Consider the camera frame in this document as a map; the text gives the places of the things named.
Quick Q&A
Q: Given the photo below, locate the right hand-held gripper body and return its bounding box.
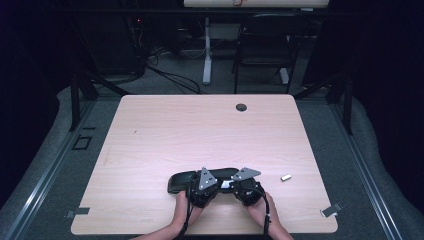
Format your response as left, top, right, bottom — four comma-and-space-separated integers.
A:
230, 166, 266, 207

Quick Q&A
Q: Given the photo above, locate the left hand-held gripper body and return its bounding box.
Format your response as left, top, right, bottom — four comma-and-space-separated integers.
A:
187, 166, 220, 209

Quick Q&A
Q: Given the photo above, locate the person's right hand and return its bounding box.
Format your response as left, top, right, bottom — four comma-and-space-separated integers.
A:
245, 192, 280, 232

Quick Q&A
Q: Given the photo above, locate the person's left hand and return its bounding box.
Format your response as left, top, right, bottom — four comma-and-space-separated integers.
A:
172, 189, 205, 229

